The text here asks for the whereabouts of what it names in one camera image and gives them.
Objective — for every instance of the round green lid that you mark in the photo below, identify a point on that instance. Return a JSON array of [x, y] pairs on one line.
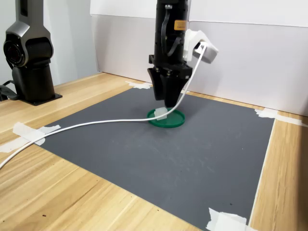
[[174, 120]]

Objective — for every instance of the white tape piece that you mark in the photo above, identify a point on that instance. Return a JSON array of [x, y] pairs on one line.
[[142, 85], [267, 113], [26, 134], [226, 222]]

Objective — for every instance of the white camera box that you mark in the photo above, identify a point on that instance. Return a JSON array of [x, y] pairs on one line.
[[209, 54]]

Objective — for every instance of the small white plastic terminal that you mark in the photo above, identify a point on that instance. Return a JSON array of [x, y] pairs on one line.
[[160, 113]]

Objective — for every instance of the dark grey mat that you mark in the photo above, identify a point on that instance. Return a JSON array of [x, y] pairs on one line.
[[156, 163]]

